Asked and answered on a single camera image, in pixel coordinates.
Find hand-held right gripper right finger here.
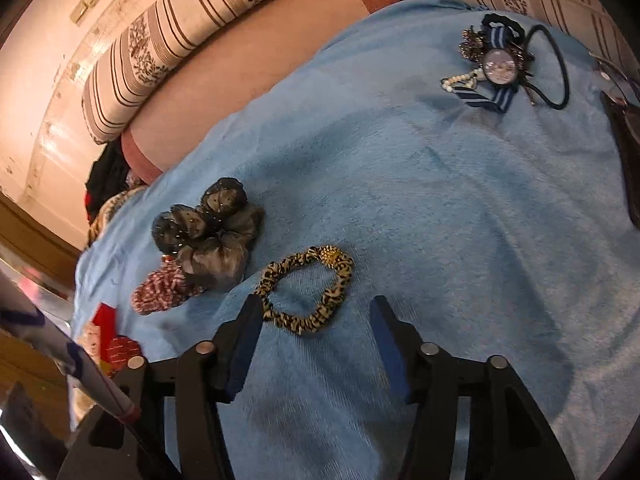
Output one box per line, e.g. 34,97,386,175
369,295,576,480

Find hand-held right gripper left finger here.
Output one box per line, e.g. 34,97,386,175
55,295,266,480

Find leopard print hair tie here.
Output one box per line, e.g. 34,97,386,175
254,245,355,337

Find red box with yellow stripe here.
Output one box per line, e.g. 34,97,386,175
75,302,146,378

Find grey organza scrunchie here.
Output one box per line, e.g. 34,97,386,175
151,176,266,293

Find red white knit scrunchie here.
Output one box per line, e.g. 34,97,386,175
131,257,206,317

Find light blue fleece blanket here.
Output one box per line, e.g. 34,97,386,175
70,0,640,480

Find tan patterned cloth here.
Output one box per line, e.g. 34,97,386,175
87,187,146,248

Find black cloth pile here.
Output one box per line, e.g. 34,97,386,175
85,137,133,216

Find small pearl hair ornament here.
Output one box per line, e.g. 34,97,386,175
440,72,486,95

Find pink bed sheet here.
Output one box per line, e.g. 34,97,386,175
120,0,401,186

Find blue striped ribbon hair bow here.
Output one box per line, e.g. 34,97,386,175
457,25,538,113

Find dark beaded hair ornament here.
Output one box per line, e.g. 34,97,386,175
459,27,488,61

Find eyeglasses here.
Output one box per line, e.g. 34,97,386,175
590,52,640,146

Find black fabric scrunchie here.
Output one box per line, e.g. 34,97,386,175
481,12,526,41

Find wooden door frame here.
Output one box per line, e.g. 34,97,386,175
0,190,83,286

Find thin black elastic hair tie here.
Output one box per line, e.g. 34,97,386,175
522,24,572,111

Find brass wall switch plate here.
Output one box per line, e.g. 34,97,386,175
69,0,108,23

